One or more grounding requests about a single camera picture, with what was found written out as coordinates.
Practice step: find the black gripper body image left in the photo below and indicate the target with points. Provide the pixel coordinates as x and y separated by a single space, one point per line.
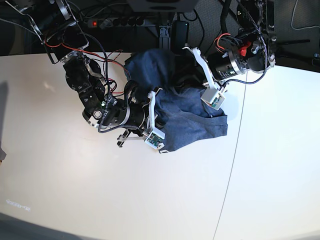
135 116

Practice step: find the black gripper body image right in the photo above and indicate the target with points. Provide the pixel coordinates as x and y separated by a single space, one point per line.
227 65

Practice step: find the blue T-shirt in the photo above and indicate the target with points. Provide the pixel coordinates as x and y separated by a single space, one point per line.
182 115

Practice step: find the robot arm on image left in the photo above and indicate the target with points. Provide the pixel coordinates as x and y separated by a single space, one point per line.
86 73

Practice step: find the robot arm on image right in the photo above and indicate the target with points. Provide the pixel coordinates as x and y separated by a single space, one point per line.
245 42

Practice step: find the black power adapter brick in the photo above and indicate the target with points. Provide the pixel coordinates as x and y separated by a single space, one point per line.
179 36

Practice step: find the white power strip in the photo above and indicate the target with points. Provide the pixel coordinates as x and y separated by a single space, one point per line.
111 22

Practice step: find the grey object at table edge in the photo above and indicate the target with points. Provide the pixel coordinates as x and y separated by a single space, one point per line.
2 155

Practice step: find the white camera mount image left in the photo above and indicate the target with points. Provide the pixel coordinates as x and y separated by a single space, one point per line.
150 134

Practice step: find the aluminium frame post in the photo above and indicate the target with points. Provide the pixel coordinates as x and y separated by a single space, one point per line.
164 25

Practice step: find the grey base camera housing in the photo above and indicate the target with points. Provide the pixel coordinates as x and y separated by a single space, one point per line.
162 5

